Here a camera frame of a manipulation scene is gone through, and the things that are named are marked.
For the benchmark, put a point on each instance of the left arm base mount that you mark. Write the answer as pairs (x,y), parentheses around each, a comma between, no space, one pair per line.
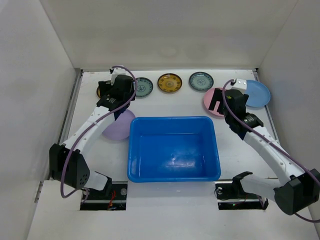
(116,200)

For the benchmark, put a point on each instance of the pink plastic plate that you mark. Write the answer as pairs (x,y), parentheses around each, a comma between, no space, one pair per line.
(207,100)

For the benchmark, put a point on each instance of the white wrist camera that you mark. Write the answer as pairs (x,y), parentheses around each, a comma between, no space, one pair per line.
(239,84)
(115,71)

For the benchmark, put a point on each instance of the light blue plastic plate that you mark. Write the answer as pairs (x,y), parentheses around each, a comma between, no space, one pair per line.
(258,94)

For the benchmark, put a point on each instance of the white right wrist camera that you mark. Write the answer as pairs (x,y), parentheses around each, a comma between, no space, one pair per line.
(239,84)

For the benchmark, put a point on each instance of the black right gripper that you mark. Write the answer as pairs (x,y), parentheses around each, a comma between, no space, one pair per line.
(217,100)

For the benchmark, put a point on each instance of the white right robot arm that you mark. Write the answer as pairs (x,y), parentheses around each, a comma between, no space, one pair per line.
(295,187)

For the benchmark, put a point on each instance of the yellow patterned plate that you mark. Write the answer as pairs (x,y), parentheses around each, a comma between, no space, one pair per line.
(169,83)
(98,92)

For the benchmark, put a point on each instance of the blue white patterned plate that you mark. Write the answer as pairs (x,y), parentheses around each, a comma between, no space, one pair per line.
(144,87)
(201,81)

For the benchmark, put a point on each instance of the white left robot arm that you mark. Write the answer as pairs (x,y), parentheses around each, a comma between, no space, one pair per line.
(67,162)

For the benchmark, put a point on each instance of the blue plastic bin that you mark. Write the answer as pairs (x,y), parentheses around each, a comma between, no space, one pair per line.
(173,149)

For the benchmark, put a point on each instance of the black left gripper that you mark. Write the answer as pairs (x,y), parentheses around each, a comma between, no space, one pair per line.
(106,87)

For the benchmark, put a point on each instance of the purple plastic plate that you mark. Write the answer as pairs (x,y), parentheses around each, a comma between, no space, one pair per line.
(120,128)

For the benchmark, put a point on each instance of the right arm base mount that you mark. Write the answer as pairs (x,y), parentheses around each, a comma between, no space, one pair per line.
(229,199)

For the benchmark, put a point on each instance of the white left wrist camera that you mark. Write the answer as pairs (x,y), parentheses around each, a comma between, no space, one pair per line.
(115,71)

